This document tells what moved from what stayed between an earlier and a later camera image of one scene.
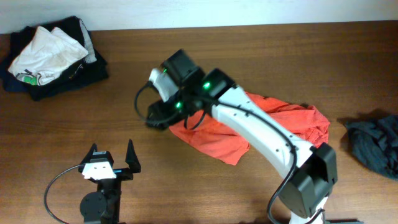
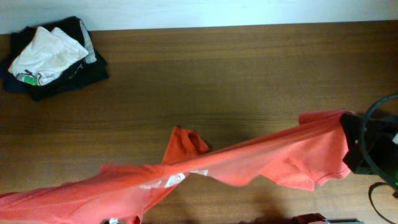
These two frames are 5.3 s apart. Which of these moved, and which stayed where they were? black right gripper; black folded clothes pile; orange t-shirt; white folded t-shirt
Moved: orange t-shirt; black right gripper
Stayed: white folded t-shirt; black folded clothes pile
